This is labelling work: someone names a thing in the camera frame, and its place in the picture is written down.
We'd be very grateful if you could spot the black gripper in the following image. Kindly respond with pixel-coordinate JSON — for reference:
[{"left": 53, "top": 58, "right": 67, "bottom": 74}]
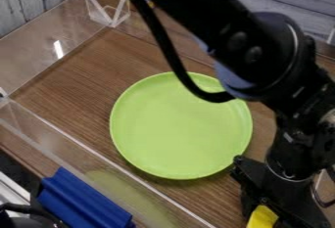
[{"left": 230, "top": 156, "right": 332, "bottom": 228}]

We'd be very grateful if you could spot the yellow green-tipped banana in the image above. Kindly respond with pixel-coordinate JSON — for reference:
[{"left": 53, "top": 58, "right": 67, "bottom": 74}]
[{"left": 245, "top": 205, "right": 278, "bottom": 228}]

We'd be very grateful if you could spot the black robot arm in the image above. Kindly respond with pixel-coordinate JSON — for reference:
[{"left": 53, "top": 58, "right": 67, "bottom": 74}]
[{"left": 130, "top": 0, "right": 335, "bottom": 228}]

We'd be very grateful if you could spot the green round plate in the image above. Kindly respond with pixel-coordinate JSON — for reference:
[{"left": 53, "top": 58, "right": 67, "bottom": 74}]
[{"left": 109, "top": 72, "right": 252, "bottom": 180}]

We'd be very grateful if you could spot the blue plastic clamp block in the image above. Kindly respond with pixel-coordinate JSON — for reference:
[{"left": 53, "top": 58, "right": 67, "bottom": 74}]
[{"left": 35, "top": 167, "right": 136, "bottom": 228}]

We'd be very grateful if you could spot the clear acrylic tray wall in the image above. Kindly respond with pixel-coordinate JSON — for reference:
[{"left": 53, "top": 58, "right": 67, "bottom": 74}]
[{"left": 0, "top": 97, "right": 216, "bottom": 228}]

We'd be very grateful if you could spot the clear acrylic corner bracket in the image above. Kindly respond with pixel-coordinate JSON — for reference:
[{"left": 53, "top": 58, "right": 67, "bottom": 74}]
[{"left": 85, "top": 0, "right": 130, "bottom": 28}]

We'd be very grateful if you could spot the black cable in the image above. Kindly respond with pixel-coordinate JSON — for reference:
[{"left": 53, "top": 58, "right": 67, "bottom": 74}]
[{"left": 109, "top": 0, "right": 236, "bottom": 104}]

